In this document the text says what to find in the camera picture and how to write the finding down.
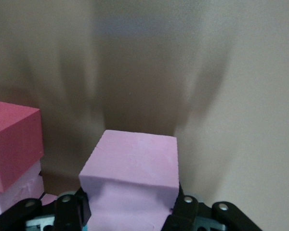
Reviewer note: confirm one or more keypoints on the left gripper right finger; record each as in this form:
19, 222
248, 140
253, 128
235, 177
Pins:
190, 214

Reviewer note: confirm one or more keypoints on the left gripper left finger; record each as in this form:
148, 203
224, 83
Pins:
65, 211

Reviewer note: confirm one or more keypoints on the pink foam cube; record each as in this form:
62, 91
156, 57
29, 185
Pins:
19, 190
48, 199
130, 163

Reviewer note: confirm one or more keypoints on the teal foam cube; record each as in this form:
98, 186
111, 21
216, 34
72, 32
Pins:
85, 227

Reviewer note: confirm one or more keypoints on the red foam cube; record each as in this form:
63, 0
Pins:
14, 139

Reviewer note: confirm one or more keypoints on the brown table mat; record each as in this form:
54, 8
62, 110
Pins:
243, 96

